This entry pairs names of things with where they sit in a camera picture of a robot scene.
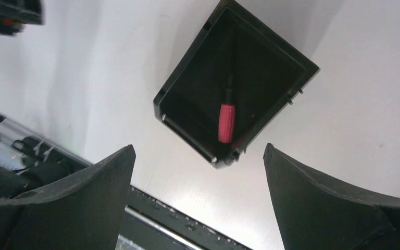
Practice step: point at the black plastic bin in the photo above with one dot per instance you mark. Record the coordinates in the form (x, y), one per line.
(268, 73)

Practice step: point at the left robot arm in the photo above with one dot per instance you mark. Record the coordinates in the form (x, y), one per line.
(14, 15)

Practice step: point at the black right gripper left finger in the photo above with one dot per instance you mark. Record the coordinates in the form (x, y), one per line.
(81, 211)

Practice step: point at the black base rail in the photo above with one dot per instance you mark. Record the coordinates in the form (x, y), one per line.
(149, 223)

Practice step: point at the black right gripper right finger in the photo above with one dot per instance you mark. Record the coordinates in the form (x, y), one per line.
(317, 211)

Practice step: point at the aluminium frame profile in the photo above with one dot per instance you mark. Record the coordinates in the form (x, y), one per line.
(21, 148)

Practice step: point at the red handled screwdriver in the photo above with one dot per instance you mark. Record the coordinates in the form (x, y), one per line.
(227, 113)

